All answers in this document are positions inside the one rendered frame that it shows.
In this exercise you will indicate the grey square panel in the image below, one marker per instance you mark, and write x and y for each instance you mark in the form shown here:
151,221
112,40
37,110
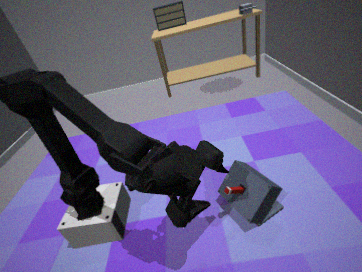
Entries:
257,203

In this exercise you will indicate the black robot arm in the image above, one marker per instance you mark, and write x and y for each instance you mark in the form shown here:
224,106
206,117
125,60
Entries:
33,95

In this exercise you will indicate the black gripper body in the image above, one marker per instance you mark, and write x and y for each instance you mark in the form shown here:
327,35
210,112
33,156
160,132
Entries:
177,209

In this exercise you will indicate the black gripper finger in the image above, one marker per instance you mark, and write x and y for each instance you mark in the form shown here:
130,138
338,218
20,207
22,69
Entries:
221,168
196,207

